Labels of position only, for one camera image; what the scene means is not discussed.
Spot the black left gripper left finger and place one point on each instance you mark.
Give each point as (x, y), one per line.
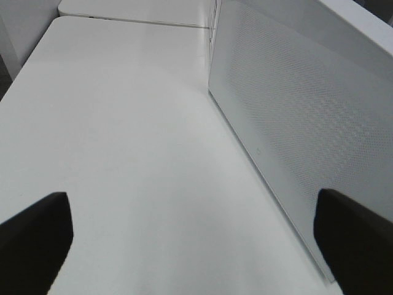
(34, 245)

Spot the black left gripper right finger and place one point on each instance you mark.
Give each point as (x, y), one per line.
(355, 242)

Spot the white microwave oven body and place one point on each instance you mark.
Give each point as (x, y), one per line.
(312, 18)

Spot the white microwave door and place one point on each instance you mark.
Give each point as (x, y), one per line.
(312, 113)

